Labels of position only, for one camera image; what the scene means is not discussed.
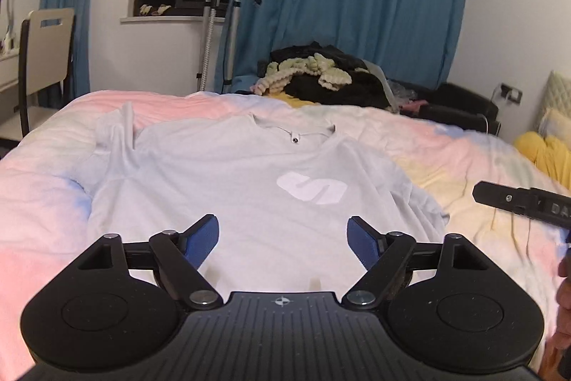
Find light grey t-shirt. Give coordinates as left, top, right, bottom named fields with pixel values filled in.
left=76, top=105, right=448, bottom=295

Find pile of dark clothes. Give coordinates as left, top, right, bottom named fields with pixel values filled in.
left=253, top=41, right=400, bottom=113

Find person's right hand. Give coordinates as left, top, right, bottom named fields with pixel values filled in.
left=545, top=253, right=571, bottom=366

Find yellow plush pillow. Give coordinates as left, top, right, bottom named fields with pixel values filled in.
left=514, top=131, right=571, bottom=190

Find quilted beige headboard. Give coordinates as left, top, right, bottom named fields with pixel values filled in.
left=534, top=71, right=570, bottom=138

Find pastel tie-dye bed duvet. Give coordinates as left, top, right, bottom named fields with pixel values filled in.
left=1, top=91, right=565, bottom=380

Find black suitcase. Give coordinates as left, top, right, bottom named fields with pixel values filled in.
left=390, top=81, right=501, bottom=136

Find yellow garment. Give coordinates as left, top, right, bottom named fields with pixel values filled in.
left=269, top=92, right=314, bottom=108

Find cream knitted scarf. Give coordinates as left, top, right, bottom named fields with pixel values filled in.
left=251, top=53, right=352, bottom=96

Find white desk drawers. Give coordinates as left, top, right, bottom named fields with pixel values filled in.
left=0, top=48, right=19, bottom=92

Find white wooden chair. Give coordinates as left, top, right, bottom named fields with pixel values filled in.
left=1, top=8, right=76, bottom=149

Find white charging cable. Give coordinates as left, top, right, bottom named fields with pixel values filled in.
left=479, top=85, right=505, bottom=135

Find wall power socket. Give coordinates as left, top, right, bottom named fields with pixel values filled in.
left=500, top=83, right=522, bottom=105

